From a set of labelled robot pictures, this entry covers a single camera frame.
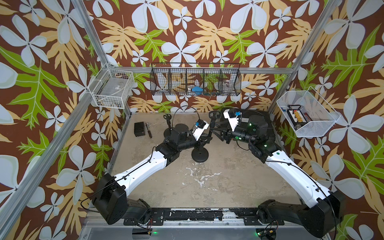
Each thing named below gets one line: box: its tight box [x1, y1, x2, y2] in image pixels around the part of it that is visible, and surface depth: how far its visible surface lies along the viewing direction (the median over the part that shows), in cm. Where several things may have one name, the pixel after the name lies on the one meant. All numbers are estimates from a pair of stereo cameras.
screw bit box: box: [286, 104, 308, 126], surface depth 86 cm
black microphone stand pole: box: [163, 113, 172, 129], surface depth 95 cm
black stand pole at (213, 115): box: [208, 110, 221, 136], surface depth 66 cm
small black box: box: [134, 121, 146, 137], surface depth 107 cm
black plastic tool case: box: [235, 108, 276, 141], surface depth 56 cm
